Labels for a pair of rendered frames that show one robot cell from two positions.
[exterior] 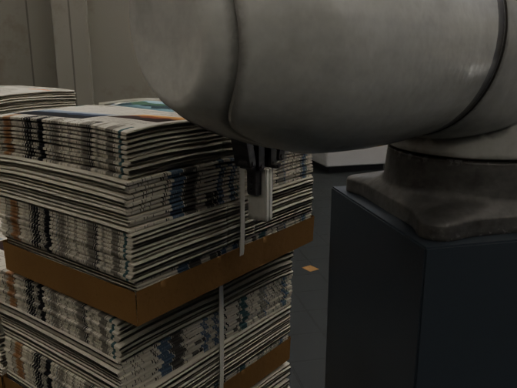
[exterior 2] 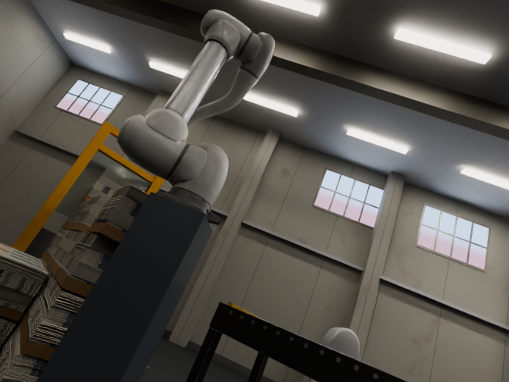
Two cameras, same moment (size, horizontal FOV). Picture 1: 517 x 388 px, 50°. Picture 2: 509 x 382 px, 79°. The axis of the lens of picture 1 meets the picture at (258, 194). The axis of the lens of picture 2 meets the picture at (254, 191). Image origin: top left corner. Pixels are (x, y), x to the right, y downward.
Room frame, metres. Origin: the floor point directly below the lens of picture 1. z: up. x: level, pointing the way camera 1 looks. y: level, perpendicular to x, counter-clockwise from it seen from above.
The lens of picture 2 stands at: (-0.41, -0.78, 0.75)
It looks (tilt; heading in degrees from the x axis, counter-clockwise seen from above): 22 degrees up; 22
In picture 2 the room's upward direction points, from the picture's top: 25 degrees clockwise
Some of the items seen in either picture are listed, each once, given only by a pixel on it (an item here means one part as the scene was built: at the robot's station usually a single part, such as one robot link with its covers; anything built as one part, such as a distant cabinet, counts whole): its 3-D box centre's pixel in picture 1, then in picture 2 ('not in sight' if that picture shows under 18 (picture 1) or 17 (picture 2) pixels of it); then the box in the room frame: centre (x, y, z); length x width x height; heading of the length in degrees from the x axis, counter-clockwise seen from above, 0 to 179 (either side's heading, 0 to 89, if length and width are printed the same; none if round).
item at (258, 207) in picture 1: (258, 194); not in sight; (0.70, 0.00, 0.96); 0.03 x 0.01 x 0.07; 53
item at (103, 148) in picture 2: not in sight; (127, 164); (1.80, 1.44, 1.62); 0.75 x 0.06 x 0.06; 143
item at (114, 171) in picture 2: not in sight; (107, 195); (1.81, 1.46, 1.27); 0.57 x 0.01 x 0.65; 143
